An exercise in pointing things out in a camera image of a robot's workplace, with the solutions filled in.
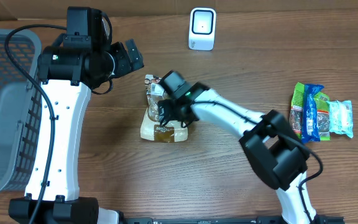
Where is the white barcode scanner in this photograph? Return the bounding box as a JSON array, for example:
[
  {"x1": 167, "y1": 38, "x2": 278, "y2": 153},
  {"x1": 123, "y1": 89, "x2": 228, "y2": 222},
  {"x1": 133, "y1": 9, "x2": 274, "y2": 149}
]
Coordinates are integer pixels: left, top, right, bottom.
[{"x1": 188, "y1": 7, "x2": 216, "y2": 51}]

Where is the grey plastic shopping basket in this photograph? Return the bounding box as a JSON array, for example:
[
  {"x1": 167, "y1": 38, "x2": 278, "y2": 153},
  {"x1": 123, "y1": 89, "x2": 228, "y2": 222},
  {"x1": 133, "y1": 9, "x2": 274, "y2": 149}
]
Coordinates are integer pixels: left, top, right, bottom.
[{"x1": 0, "y1": 29, "x2": 42, "y2": 191}]

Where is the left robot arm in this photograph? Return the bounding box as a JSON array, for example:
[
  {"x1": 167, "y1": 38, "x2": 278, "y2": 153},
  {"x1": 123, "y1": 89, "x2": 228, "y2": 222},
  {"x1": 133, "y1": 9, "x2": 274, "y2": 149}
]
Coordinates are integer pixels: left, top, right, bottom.
[{"x1": 8, "y1": 7, "x2": 144, "y2": 224}]

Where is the green gummy candy bag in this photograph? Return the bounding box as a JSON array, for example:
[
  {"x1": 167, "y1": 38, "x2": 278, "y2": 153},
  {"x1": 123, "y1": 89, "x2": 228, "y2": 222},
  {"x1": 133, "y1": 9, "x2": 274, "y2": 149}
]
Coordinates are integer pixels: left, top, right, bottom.
[{"x1": 289, "y1": 82, "x2": 331, "y2": 141}]

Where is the teal snack packet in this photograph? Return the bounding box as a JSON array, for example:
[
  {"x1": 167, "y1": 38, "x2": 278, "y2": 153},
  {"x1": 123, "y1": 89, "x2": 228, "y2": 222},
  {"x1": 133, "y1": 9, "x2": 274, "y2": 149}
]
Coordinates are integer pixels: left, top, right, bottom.
[{"x1": 328, "y1": 100, "x2": 354, "y2": 138}]

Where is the beige cookie pouch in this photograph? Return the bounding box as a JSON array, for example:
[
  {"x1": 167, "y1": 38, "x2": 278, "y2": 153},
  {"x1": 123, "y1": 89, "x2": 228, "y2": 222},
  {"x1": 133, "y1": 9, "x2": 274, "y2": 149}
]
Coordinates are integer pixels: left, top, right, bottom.
[{"x1": 140, "y1": 74, "x2": 188, "y2": 143}]

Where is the blue cookie packet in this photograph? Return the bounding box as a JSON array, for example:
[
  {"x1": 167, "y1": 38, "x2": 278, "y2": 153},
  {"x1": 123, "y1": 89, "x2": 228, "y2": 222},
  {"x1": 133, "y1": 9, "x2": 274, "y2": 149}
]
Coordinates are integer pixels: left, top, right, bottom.
[{"x1": 301, "y1": 84, "x2": 324, "y2": 143}]

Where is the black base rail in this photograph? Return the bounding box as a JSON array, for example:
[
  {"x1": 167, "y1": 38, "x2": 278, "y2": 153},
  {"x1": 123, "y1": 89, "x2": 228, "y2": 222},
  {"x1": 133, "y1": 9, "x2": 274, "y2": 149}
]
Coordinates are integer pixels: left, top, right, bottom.
[{"x1": 113, "y1": 216, "x2": 345, "y2": 224}]

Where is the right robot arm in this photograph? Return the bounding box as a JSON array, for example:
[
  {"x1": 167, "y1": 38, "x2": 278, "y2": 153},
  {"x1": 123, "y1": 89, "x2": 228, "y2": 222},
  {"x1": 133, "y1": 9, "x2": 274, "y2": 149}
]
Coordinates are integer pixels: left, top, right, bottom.
[{"x1": 158, "y1": 70, "x2": 323, "y2": 223}]

